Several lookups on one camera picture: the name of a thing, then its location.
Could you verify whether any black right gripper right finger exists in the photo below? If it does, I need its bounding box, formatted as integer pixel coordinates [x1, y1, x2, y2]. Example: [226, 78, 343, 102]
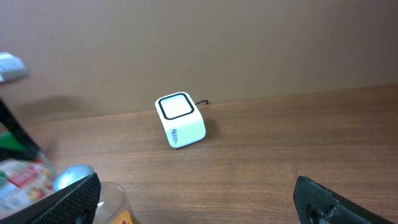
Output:
[293, 175, 393, 224]

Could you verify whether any yellow oil bottle silver cap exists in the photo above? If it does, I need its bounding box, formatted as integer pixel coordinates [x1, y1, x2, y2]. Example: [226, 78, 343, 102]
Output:
[53, 164, 142, 224]

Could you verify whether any white barcode scanner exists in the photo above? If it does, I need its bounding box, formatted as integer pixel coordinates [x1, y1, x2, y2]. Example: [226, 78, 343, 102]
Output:
[155, 91, 206, 149]

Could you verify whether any green lid small jar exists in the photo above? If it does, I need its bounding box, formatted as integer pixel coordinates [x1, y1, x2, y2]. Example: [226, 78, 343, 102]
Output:
[1, 130, 57, 219]

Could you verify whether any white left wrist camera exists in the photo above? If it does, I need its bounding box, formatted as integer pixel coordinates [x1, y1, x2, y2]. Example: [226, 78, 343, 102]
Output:
[0, 52, 29, 83]

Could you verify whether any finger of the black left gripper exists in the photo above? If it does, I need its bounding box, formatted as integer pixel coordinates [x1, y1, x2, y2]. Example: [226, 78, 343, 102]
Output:
[1, 100, 40, 162]

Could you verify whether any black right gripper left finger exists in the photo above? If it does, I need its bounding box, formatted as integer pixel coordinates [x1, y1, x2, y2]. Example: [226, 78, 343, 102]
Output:
[1, 173, 101, 224]

